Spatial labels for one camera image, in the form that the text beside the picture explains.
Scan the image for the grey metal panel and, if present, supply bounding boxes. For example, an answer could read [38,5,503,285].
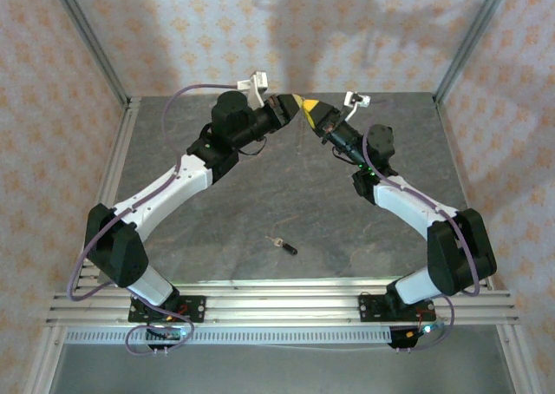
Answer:
[47,344,521,394]

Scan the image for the thin black wire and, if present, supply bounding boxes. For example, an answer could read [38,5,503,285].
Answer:
[331,145,361,166]
[237,135,268,156]

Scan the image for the key with black fob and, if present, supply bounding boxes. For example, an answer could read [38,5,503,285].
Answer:
[264,224,298,257]

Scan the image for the aluminium side rail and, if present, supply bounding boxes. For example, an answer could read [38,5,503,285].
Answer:
[69,97,142,292]

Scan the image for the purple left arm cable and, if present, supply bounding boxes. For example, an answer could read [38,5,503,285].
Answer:
[68,82,239,357]

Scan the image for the aluminium frame leg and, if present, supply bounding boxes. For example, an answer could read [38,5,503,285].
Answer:
[21,324,66,394]
[496,324,543,394]

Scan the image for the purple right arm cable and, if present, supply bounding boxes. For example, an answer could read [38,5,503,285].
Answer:
[362,101,481,352]

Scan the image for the aluminium frame post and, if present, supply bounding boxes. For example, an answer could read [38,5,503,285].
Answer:
[433,0,517,103]
[46,0,131,104]

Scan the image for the white slotted cable duct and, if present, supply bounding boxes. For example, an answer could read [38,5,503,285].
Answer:
[64,326,394,345]

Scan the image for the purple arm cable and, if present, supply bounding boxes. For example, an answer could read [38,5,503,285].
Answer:
[68,82,239,357]
[362,101,481,352]

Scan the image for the small circuit board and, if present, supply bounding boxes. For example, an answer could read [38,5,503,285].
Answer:
[405,319,447,338]
[146,326,183,341]

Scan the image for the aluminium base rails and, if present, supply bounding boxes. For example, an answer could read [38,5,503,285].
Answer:
[45,276,521,326]

